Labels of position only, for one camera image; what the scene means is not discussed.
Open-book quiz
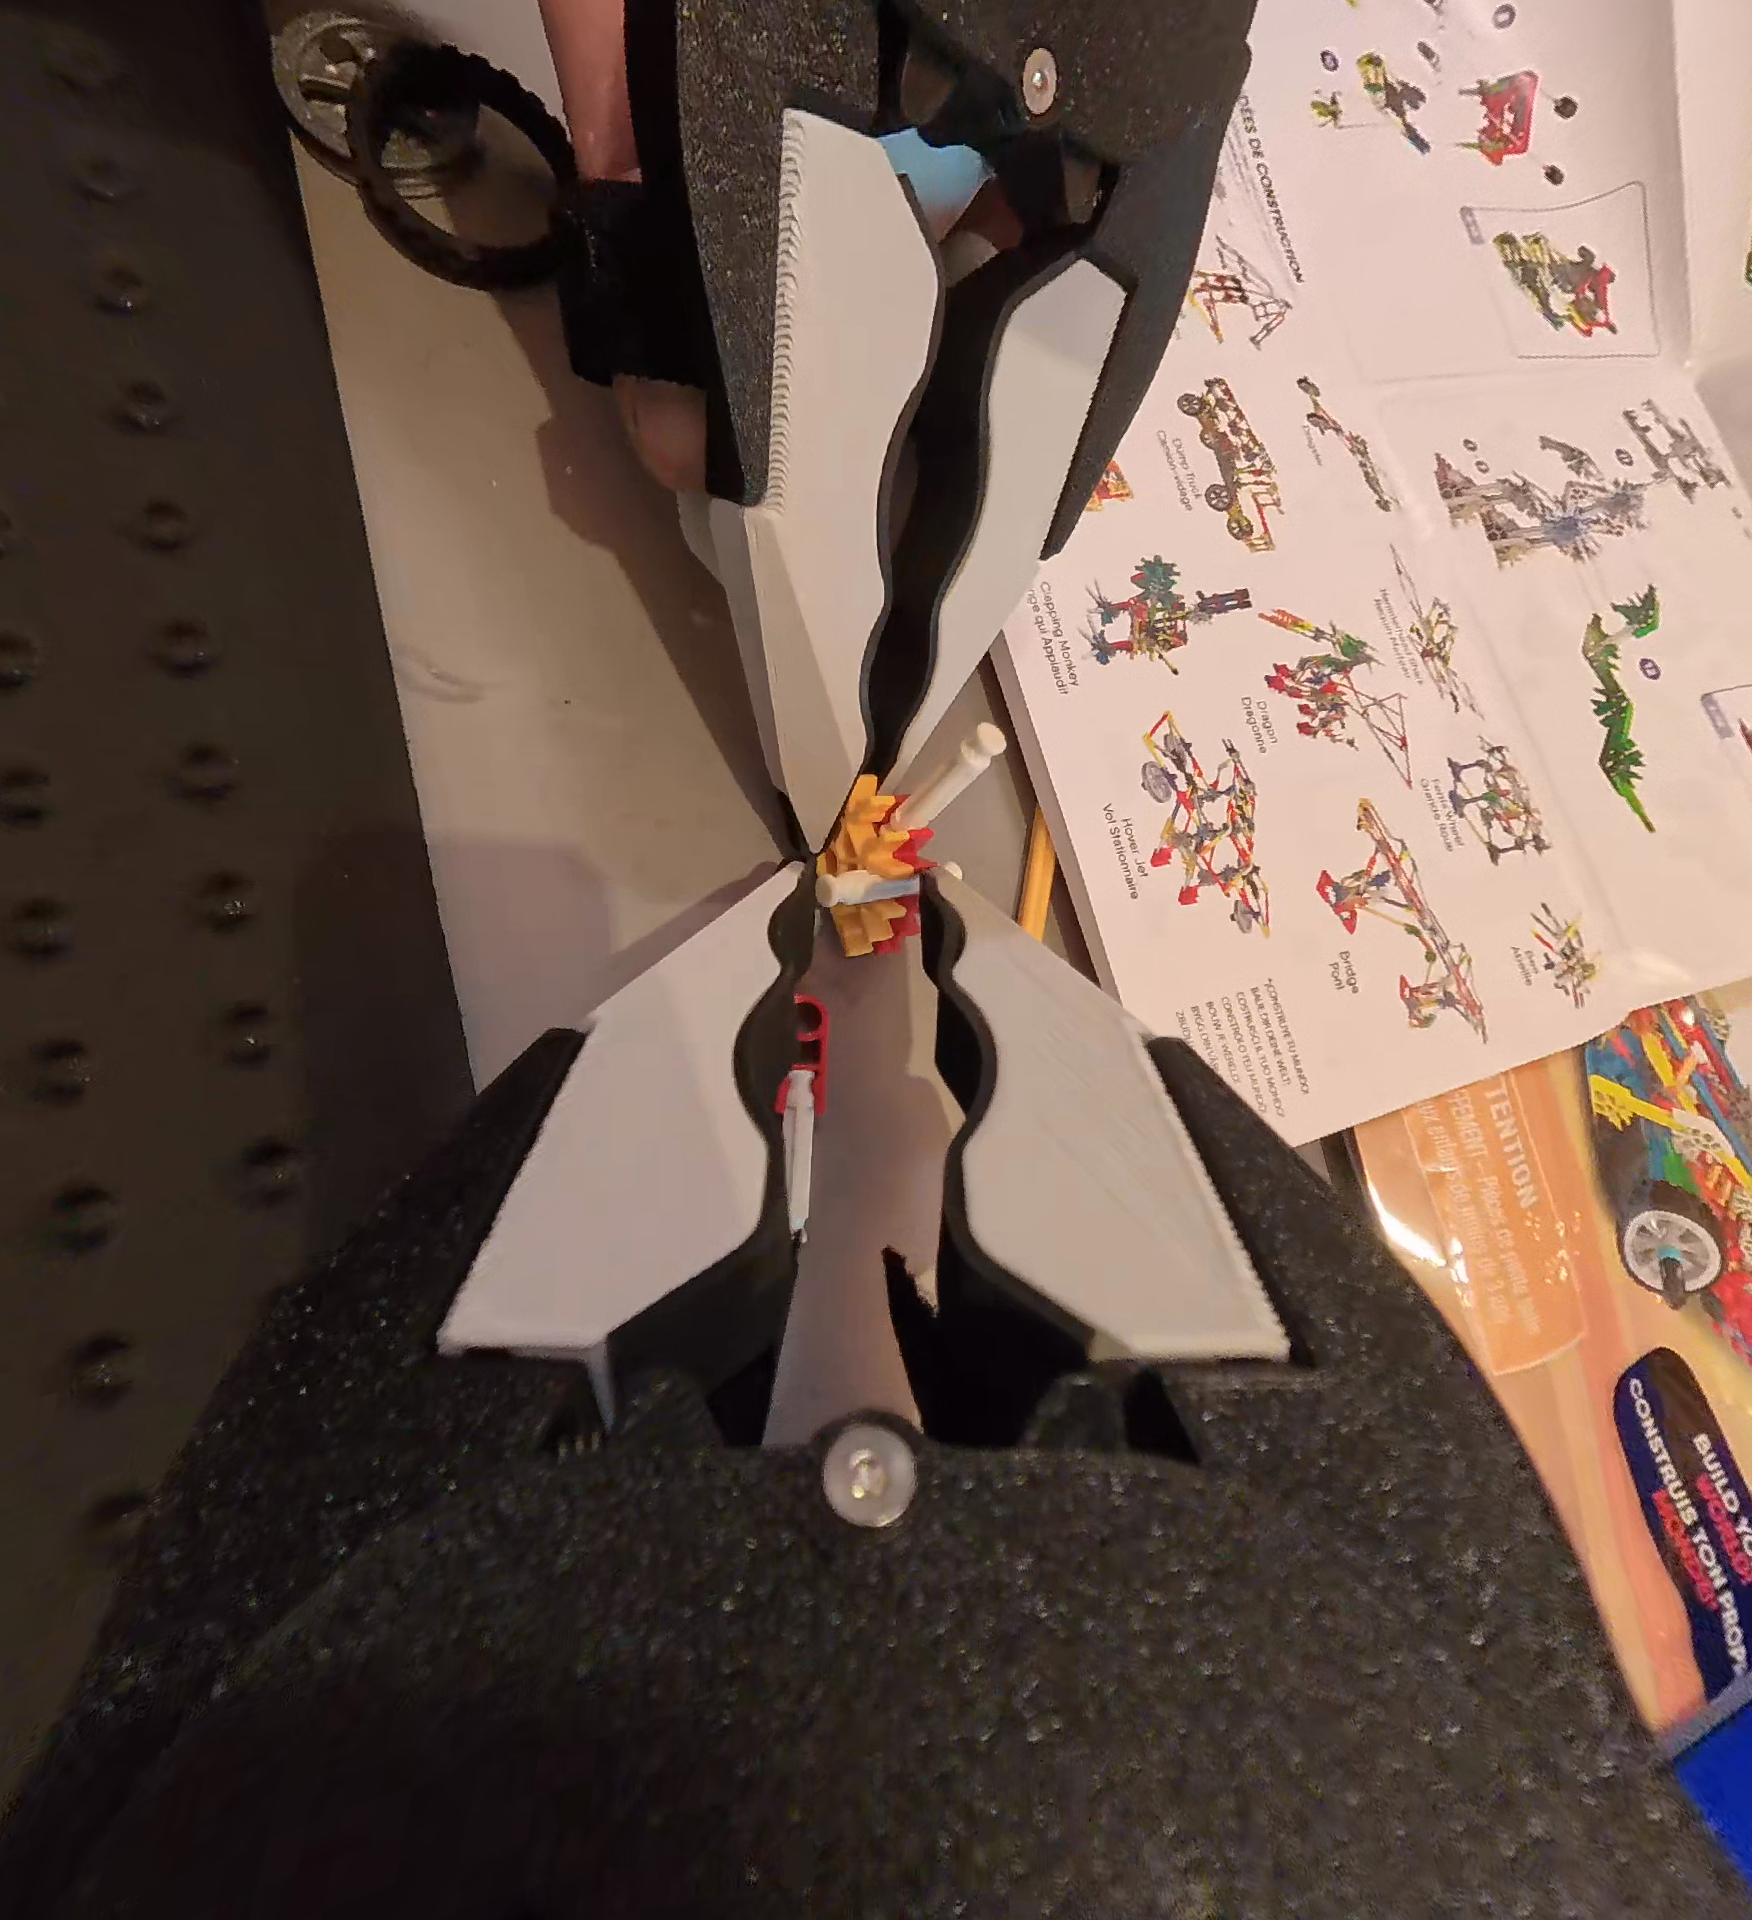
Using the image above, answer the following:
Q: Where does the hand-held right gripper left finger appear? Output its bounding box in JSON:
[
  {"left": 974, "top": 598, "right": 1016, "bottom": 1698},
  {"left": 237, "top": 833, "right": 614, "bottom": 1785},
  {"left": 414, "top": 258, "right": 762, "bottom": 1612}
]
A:
[{"left": 436, "top": 860, "right": 818, "bottom": 1427}]

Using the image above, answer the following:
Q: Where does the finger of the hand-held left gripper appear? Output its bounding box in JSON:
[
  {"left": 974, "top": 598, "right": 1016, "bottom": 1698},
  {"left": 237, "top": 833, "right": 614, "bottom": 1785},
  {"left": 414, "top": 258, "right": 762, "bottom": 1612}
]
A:
[
  {"left": 678, "top": 109, "right": 954, "bottom": 858},
  {"left": 873, "top": 245, "right": 1133, "bottom": 804}
]

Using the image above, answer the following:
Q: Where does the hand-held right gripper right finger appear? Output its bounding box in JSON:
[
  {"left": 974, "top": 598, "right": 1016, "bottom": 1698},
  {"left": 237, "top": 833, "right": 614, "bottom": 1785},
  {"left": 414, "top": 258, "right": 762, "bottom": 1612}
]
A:
[{"left": 916, "top": 868, "right": 1295, "bottom": 1369}]

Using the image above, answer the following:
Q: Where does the red yellow connector assembly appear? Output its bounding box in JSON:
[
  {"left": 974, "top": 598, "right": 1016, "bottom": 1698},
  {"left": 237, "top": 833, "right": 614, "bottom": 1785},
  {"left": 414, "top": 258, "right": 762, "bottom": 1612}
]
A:
[{"left": 816, "top": 773, "right": 925, "bottom": 961}]

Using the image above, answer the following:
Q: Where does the person's left hand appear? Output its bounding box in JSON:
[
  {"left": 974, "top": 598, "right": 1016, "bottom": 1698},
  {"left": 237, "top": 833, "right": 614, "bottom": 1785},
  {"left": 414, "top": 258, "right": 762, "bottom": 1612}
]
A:
[{"left": 543, "top": 0, "right": 714, "bottom": 499}]

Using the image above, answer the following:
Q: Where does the orange printed toy box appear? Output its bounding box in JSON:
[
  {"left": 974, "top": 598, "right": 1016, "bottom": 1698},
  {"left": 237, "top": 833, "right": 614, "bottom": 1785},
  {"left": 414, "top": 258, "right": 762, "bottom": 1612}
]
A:
[{"left": 1349, "top": 959, "right": 1752, "bottom": 1748}]

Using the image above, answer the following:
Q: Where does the white printed instruction booklet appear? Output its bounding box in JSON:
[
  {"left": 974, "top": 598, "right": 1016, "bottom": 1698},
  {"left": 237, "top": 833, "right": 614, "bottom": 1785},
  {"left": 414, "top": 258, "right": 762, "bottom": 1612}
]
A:
[{"left": 989, "top": 0, "right": 1752, "bottom": 1150}]

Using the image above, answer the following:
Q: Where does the black dotted mat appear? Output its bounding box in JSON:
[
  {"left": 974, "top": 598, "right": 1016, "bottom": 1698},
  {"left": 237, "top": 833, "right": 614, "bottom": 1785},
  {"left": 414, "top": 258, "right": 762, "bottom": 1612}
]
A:
[{"left": 0, "top": 0, "right": 486, "bottom": 1914}]

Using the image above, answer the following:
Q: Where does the grey toy wheel hub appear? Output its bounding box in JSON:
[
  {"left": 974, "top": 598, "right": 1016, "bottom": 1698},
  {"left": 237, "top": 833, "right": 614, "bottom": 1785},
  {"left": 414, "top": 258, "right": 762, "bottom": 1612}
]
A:
[{"left": 271, "top": 12, "right": 436, "bottom": 200}]

